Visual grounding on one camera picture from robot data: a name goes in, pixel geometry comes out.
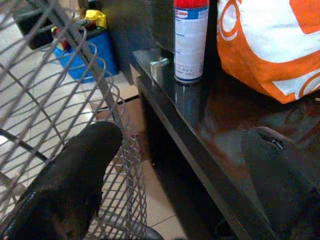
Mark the silver table corner fitting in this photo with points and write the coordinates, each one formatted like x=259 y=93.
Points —
x=158 y=67

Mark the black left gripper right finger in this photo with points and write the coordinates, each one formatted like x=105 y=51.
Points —
x=282 y=180

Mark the blue plastic container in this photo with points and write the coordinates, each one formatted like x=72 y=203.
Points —
x=100 y=55

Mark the white spray can red cap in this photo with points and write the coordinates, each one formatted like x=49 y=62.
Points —
x=191 y=45

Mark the black box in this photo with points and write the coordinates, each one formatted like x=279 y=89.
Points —
x=32 y=27

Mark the yellow packet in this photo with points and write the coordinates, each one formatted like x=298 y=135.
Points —
x=96 y=17

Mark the orange white shopping bag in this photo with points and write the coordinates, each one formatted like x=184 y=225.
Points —
x=250 y=70

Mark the black glass table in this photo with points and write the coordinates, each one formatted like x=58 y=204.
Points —
x=212 y=112

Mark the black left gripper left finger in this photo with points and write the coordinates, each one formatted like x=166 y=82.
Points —
x=62 y=180

